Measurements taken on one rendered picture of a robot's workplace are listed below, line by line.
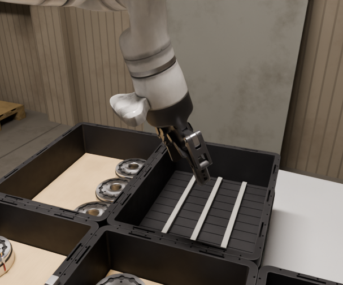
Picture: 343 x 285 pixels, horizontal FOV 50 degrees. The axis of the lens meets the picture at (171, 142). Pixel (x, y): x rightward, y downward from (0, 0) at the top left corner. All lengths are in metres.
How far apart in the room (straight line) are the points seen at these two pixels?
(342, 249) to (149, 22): 0.82
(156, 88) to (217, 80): 1.85
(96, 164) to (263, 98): 1.38
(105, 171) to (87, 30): 2.16
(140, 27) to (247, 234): 0.55
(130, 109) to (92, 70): 2.71
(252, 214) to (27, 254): 0.52
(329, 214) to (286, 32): 1.28
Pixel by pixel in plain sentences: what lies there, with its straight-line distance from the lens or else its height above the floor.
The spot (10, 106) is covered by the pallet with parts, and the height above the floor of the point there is 0.13.
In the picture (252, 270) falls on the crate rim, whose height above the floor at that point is 0.93.
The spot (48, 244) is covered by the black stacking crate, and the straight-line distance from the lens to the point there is 0.85.
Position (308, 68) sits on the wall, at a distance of 2.53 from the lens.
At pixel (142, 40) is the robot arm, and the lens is 0.49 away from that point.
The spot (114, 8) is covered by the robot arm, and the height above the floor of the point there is 1.33.
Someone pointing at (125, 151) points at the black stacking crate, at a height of 0.86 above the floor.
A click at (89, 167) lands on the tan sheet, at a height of 0.83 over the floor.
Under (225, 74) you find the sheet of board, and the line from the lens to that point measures 2.34.
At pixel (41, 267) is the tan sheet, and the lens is 0.83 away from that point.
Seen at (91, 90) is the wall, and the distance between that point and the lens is 3.29.
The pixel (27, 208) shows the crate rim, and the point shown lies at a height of 0.93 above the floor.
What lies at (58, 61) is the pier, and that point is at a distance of 3.26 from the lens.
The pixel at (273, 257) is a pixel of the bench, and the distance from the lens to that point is 1.03.
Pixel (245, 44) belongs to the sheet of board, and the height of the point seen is 0.90.
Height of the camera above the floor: 1.40
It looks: 28 degrees down
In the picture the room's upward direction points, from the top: straight up
